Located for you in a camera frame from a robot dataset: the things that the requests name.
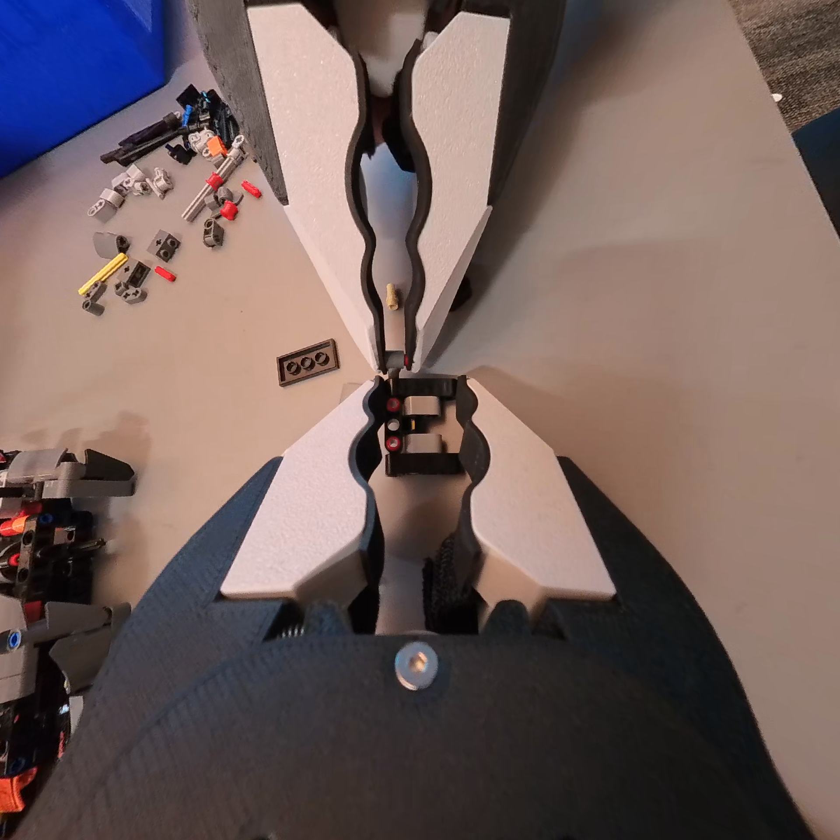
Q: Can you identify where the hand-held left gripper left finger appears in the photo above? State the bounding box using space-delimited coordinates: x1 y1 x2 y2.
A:
220 377 385 602

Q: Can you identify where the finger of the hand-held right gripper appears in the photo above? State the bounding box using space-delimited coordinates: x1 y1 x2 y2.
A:
400 8 511 370
246 0 388 375

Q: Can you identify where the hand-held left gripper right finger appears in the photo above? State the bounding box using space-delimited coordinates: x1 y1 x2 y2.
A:
456 376 619 602

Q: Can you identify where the black lego frame assembly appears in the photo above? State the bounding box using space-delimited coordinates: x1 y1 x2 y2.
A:
382 375 460 477

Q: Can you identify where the pile of loose lego pieces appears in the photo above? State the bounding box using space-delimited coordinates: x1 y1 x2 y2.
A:
77 84 263 317

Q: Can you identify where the black three-hole lego plate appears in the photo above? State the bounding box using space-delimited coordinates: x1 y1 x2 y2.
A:
277 339 340 389

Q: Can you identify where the partly built lego car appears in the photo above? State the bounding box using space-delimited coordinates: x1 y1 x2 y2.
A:
0 448 137 815

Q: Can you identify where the blue storage bin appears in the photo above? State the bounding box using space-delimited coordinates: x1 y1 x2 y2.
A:
0 0 166 179

